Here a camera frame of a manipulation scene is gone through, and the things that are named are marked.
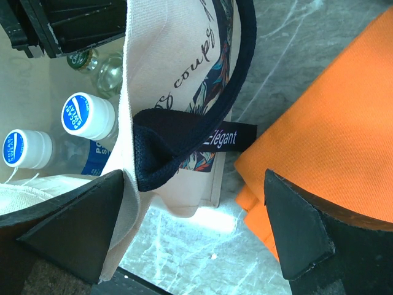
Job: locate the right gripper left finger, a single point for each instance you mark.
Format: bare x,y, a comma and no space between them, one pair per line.
59,246

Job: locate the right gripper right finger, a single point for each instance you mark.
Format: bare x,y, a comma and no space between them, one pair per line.
324,248

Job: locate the right blue-cap plastic bottle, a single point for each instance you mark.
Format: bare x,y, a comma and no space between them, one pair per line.
96,119

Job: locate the beige canvas tote bag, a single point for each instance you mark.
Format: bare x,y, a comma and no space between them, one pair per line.
184,63

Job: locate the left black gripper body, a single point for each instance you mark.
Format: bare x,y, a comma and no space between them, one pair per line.
60,28

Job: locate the left blue-cap plastic bottle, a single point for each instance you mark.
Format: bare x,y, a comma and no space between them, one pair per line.
55,152

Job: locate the front clear chang bottle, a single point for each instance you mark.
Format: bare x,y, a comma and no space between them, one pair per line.
103,69

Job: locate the folded orange cloth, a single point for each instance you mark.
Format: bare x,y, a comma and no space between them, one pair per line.
335,141

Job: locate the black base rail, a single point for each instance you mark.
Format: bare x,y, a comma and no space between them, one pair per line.
124,282

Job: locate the blue-cap plastic bottle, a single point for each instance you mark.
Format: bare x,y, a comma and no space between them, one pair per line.
55,152
96,119

